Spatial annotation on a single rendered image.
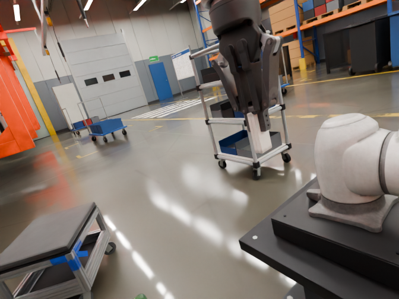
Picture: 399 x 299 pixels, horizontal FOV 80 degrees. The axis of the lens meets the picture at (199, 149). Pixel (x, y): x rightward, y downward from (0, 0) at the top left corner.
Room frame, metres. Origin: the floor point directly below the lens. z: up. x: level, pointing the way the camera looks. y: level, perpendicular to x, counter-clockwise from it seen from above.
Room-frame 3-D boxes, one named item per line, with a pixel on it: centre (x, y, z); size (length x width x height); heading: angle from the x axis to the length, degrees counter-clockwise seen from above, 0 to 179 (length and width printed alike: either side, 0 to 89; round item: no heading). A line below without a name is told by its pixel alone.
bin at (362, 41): (4.78, -3.76, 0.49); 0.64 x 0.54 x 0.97; 112
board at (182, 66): (10.26, -0.29, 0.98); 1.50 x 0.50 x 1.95; 32
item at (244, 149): (1.89, -0.41, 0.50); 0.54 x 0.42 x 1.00; 30
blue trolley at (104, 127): (5.67, 1.97, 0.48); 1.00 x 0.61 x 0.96; 36
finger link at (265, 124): (0.37, -0.12, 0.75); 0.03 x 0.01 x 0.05; 36
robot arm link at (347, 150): (0.59, -0.39, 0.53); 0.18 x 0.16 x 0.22; 33
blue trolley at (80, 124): (8.83, 3.71, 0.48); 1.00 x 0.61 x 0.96; 127
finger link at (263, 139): (0.38, -0.11, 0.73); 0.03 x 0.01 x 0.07; 125
